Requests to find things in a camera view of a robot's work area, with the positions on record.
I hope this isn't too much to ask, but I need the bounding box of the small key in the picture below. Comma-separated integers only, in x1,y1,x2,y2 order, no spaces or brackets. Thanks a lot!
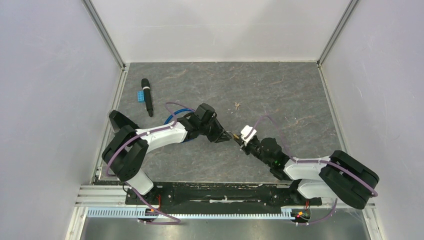
234,102,240,111

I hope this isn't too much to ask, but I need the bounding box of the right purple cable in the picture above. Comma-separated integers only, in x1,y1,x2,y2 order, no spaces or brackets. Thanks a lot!
253,114,379,226

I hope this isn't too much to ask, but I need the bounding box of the black wedge cover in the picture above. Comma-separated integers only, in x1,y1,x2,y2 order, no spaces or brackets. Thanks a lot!
108,109,140,133

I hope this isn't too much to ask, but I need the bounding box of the blue toy brick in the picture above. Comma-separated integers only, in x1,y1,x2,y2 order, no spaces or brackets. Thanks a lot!
137,91,145,103

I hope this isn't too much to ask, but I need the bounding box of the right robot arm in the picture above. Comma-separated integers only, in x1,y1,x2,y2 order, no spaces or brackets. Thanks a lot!
234,136,380,210

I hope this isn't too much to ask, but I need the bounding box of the black microphone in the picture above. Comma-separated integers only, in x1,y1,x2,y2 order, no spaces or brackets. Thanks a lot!
141,78,154,117

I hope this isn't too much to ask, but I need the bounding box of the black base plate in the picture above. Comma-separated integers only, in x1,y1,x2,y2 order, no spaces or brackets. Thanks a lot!
144,181,322,215

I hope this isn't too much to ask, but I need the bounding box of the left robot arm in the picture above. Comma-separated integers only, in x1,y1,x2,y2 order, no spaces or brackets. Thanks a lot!
101,103,232,204

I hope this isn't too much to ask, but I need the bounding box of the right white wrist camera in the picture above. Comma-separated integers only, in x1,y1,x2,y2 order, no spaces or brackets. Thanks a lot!
240,125,257,146

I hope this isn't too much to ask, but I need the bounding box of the blue cable lock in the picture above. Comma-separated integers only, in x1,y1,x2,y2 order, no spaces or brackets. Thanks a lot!
163,108,196,143

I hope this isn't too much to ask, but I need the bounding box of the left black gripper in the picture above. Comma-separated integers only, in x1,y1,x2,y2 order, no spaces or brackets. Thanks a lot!
199,115,232,143

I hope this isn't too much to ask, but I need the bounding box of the slotted cable duct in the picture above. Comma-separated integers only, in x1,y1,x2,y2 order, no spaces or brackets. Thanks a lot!
86,206,304,220

